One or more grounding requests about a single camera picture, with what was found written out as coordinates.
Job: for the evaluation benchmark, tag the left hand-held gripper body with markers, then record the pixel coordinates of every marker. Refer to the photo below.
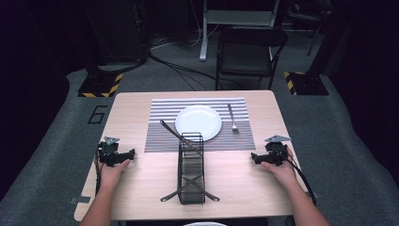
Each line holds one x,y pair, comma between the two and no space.
108,150

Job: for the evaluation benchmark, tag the grey striped placemat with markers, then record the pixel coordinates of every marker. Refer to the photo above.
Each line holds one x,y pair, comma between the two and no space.
232,141

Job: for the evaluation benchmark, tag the silver table knife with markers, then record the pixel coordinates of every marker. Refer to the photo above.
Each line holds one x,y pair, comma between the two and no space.
174,133

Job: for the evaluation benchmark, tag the white rounded object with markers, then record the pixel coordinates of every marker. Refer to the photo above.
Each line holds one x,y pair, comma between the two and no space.
205,224

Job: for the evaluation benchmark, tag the dark metal stand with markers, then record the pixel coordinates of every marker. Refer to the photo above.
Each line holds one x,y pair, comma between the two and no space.
315,28

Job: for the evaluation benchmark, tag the white round plate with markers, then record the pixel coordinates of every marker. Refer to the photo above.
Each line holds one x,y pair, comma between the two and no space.
198,122

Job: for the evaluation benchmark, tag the person's left hand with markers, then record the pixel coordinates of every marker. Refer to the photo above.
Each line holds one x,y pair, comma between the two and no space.
110,174

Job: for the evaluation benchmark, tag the white metal stand frame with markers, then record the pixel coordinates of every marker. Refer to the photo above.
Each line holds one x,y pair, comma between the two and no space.
205,31

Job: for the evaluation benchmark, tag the grey tape piece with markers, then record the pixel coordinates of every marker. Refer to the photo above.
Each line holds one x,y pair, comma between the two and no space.
81,200

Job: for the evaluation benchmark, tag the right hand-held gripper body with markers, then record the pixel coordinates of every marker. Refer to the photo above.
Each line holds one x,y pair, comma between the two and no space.
276,150

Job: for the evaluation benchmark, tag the silver fork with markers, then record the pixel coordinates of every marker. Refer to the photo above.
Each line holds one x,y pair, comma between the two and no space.
232,119

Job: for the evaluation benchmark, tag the black folding chair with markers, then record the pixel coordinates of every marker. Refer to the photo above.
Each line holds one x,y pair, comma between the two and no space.
247,56

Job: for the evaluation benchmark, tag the person's right hand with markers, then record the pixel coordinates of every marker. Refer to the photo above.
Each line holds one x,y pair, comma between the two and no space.
280,172

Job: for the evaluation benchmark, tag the black stand base, yellow stripes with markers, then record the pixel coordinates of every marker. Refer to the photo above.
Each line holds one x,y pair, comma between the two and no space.
98,84
309,84

